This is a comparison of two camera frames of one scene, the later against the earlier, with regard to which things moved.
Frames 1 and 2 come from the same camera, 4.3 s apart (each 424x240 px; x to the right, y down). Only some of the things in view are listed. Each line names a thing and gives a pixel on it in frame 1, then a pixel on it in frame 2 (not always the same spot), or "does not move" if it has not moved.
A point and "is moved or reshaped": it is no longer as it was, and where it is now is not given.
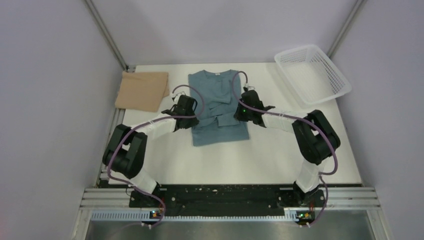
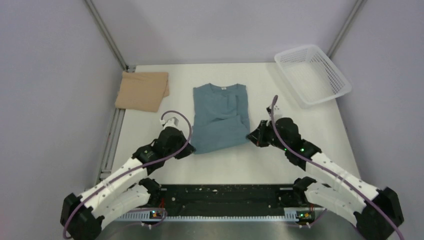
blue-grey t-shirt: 217,123 is moved or reshaped
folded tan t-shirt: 144,90 does not move
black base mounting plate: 227,199 does not move
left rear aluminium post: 107,36 does not move
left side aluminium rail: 118,120 does not move
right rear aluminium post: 346,26 does not move
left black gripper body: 190,122 to 182,139
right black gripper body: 244,113 to 266,137
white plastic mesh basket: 312,77 does not move
